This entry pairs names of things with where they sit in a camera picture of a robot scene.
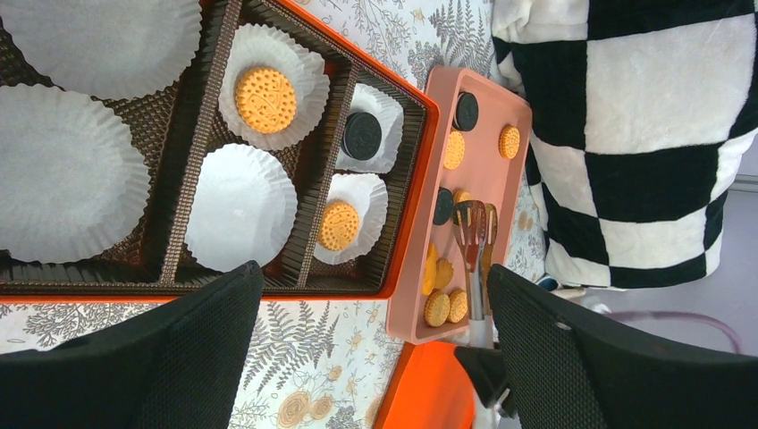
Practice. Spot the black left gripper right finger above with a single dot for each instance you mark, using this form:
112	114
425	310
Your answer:
570	367

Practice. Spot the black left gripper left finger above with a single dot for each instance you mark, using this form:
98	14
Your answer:
175	366

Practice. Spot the swirl butter cookie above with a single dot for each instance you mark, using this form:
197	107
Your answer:
444	273

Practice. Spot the metal tongs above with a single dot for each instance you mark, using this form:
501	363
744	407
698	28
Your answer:
476	232

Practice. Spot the black sandwich cookie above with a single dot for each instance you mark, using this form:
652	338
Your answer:
466	113
443	207
362	136

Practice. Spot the round yellow biscuit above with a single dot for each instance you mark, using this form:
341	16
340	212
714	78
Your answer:
455	150
266	100
437	309
340	226
458	306
509	142
461	195

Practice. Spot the orange compartment box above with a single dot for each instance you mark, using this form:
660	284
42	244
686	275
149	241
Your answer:
177	126

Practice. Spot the pink cookie tray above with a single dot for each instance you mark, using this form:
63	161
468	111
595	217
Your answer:
483	172

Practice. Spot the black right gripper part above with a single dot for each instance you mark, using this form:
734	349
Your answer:
487	372

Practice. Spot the cream blue printed cloth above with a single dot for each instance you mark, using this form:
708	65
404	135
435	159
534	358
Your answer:
548	283

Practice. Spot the orange box lid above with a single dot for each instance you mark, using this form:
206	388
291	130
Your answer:
428	389

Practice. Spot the orange fish-shaped cookie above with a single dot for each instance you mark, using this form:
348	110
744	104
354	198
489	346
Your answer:
430	270

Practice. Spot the black white checkered pillow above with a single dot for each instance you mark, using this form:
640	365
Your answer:
642	111

